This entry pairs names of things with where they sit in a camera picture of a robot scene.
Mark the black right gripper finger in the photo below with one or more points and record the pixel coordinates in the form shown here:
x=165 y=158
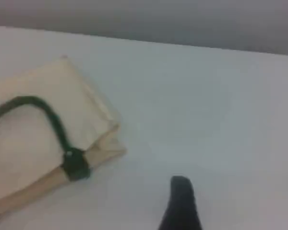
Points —
x=181 y=208

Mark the white cloth bag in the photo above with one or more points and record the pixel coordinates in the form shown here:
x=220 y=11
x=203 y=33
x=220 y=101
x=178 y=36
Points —
x=26 y=143

